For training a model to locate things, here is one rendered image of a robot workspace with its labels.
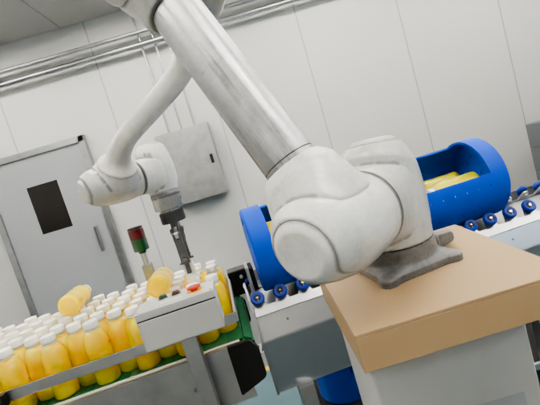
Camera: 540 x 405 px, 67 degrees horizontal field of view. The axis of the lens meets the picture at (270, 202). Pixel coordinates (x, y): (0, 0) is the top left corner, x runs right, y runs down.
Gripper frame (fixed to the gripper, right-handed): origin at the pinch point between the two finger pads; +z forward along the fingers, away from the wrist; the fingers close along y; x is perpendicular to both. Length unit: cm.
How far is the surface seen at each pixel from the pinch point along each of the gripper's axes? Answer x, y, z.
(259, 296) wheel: -17.9, -4.3, 13.5
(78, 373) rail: 35.2, -14.0, 14.0
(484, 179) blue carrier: -98, -8, 0
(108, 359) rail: 26.6, -14.1, 13.2
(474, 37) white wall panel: -355, 311, -93
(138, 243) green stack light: 20.2, 39.5, -9.1
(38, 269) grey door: 202, 368, 19
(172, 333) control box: 5.9, -27.4, 7.6
